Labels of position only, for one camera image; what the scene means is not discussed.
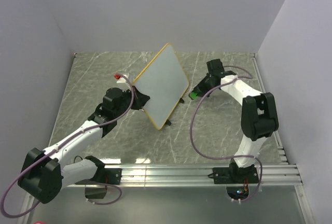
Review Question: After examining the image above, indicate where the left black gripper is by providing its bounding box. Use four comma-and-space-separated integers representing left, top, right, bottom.
115, 86, 150, 118

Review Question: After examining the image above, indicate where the green whiteboard eraser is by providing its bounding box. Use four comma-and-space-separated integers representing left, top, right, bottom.
188, 92, 200, 100

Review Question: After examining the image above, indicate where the yellow-framed whiteboard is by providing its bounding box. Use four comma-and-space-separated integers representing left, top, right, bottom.
132, 43, 189, 130

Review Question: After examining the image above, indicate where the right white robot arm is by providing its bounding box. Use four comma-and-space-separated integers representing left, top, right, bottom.
189, 59, 279, 184

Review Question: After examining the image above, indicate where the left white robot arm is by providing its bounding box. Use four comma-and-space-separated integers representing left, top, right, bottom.
18, 88, 150, 204

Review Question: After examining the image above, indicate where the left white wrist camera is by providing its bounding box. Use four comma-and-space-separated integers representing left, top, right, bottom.
114, 73, 134, 83

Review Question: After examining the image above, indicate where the aluminium front rail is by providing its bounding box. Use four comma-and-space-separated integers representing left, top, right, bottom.
62, 163, 303, 189

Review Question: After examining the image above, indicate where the aluminium rail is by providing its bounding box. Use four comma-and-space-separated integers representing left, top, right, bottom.
62, 163, 303, 189
250, 53, 289, 164

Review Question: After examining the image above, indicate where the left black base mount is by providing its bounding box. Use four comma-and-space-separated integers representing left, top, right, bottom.
76, 168, 122, 185

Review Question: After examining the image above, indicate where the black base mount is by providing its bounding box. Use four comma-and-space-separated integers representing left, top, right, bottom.
208, 166, 259, 184
76, 168, 122, 185

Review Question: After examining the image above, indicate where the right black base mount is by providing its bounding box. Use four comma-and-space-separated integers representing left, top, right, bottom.
208, 166, 259, 184

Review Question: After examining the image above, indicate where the aluminium right side rail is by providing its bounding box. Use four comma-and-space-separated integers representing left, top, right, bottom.
250, 53, 289, 164

